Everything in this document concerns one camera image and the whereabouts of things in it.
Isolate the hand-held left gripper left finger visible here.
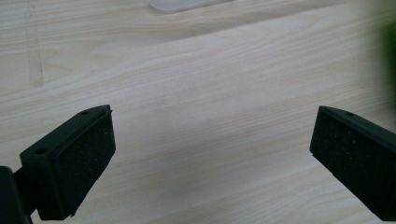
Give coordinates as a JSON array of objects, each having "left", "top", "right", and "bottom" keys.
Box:
[{"left": 12, "top": 104, "right": 117, "bottom": 221}]

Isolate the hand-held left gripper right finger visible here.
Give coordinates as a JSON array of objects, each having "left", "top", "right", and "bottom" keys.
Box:
[{"left": 309, "top": 105, "right": 396, "bottom": 222}]

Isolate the blurred green object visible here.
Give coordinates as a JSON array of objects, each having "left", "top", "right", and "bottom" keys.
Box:
[{"left": 372, "top": 0, "right": 396, "bottom": 108}]

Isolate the white translucent plastic object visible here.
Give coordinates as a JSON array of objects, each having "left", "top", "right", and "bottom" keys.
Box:
[{"left": 147, "top": 0, "right": 234, "bottom": 14}]

